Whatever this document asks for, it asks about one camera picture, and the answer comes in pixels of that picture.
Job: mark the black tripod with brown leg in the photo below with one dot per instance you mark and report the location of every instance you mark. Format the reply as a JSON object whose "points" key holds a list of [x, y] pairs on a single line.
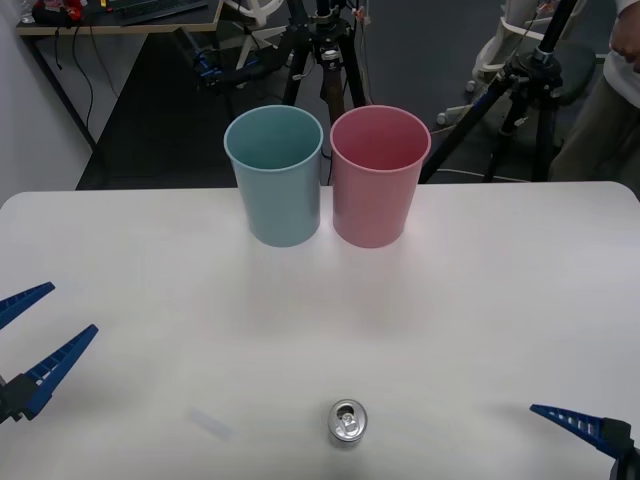
{"points": [[331, 55]]}

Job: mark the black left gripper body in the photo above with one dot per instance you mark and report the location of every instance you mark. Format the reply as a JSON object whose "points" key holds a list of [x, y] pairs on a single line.
{"points": [[6, 402]]}

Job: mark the pale blue plastic bin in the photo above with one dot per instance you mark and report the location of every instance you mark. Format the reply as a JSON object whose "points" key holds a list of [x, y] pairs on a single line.
{"points": [[280, 200]]}

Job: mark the dark desk with wooden edge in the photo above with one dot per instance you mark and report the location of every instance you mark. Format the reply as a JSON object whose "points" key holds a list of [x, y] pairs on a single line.
{"points": [[165, 20]]}

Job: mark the white office chair base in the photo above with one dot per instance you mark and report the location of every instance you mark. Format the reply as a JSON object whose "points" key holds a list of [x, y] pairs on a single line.
{"points": [[252, 30]]}

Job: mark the black round seat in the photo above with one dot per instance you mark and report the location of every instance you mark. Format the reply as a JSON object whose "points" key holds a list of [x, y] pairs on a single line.
{"points": [[580, 65]]}

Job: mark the pink plastic bin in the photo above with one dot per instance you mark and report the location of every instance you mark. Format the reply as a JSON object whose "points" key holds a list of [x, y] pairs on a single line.
{"points": [[372, 205]]}

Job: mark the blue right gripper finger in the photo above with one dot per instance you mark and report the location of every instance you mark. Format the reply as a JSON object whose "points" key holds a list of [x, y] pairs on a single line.
{"points": [[585, 424]]}

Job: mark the blue and black clamp device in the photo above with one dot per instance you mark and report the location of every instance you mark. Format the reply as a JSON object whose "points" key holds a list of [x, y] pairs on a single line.
{"points": [[207, 62]]}

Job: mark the red object on desk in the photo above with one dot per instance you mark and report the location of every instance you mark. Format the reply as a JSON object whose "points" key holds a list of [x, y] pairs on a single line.
{"points": [[62, 9]]}

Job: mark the black keyboard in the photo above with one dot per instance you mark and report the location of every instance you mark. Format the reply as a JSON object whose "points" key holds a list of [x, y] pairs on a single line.
{"points": [[160, 9]]}

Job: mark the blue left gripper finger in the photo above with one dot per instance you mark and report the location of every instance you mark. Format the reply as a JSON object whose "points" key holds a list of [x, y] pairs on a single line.
{"points": [[55, 365], [25, 300]]}

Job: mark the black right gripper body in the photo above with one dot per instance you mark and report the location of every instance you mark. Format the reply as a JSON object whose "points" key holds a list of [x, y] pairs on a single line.
{"points": [[629, 465]]}

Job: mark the white wheeled stand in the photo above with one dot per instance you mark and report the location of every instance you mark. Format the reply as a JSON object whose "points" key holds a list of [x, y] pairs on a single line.
{"points": [[492, 45]]}

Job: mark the black tripod with blue legs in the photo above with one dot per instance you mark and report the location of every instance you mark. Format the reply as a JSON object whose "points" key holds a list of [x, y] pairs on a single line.
{"points": [[535, 70]]}

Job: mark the person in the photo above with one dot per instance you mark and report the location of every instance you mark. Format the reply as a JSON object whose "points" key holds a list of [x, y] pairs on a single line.
{"points": [[600, 130]]}

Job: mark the silver-topped drink can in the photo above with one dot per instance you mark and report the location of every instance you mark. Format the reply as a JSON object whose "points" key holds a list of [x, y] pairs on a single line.
{"points": [[347, 422]]}

